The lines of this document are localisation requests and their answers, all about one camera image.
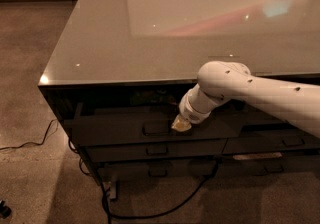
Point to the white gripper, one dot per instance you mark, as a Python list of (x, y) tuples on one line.
[(192, 112)]

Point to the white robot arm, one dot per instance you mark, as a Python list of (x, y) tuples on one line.
[(219, 82)]

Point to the dark cabinet with glossy top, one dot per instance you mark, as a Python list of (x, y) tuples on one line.
[(111, 48)]

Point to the green snack bag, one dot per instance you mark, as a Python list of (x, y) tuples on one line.
[(146, 97)]

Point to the black object on floor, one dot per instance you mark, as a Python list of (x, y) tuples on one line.
[(5, 211)]

